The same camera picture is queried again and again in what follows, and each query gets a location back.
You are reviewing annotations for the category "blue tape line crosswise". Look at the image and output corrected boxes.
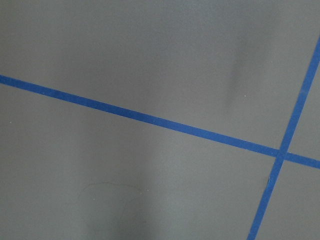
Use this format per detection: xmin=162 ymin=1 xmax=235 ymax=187
xmin=0 ymin=74 xmax=320 ymax=169

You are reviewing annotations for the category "blue tape line lengthwise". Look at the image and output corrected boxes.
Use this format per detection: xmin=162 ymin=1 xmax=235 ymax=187
xmin=247 ymin=40 xmax=320 ymax=240

